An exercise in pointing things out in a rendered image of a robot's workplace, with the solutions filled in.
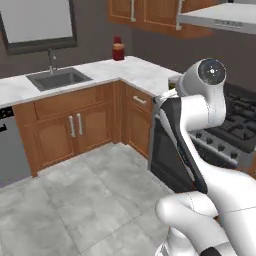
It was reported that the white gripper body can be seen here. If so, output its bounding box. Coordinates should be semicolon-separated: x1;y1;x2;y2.
167;74;184;98

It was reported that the red bottle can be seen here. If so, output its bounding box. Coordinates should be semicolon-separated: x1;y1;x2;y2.
111;35;126;62

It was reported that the wooden drawer front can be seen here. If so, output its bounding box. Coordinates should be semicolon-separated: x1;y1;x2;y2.
125;84;155;115

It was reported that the narrow wooden base cupboard door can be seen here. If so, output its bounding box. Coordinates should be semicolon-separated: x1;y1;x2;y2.
125;104;152;159

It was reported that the black stove with oven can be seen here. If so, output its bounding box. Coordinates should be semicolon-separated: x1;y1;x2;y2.
147;81;256;195

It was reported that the grey range hood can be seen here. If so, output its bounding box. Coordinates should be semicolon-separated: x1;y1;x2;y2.
176;2;256;36

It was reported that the wide wooden panel under sink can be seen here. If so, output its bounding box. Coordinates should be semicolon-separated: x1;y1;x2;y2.
33;85;116;121

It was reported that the grey steel sink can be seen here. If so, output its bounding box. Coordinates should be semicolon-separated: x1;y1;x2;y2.
25;66;94;93

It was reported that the grey steel tap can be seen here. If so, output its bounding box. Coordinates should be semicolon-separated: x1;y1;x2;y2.
47;48;58;75

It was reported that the dark framed window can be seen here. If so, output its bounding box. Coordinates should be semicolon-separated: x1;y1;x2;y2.
0;0;79;56

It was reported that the grey dishwasher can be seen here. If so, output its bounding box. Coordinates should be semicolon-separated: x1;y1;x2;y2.
0;106;33;188

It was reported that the silver drawer handle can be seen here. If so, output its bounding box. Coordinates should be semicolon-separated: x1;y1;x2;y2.
132;95;148;105

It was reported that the silver wall cupboard handle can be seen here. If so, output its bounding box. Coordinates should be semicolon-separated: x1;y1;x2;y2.
130;0;137;23
175;0;185;32

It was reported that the wooden wall cupboard door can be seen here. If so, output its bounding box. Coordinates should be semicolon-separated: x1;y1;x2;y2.
136;0;214;40
107;0;134;24

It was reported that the silver base cupboard handle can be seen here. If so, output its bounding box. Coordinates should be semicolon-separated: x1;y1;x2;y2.
67;115;77;139
76;112;84;136

